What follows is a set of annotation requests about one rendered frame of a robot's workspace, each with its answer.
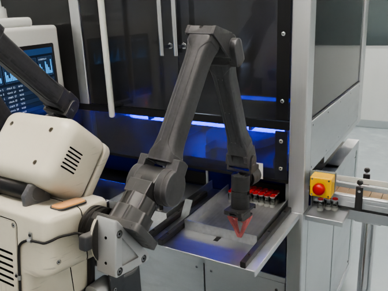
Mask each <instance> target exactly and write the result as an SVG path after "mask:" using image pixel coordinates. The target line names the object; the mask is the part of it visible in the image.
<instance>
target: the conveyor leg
mask: <svg viewBox="0 0 388 291"><path fill-rule="evenodd" d="M355 221H356V220H355ZM356 222H362V221H356ZM376 226H381V225H377V224H373V223H368V222H362V225H361V239H360V253H359V268H358V276H357V290H356V291H371V279H372V267H373V259H374V247H375V235H376Z"/></svg>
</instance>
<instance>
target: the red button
mask: <svg viewBox="0 0 388 291"><path fill-rule="evenodd" d="M325 190H326V189H325V187H324V185H323V184H321V183H317V184H315V185H314V186H313V188H312V191H313V193H314V194H316V195H318V196H321V195H323V194H324V192H325Z"/></svg>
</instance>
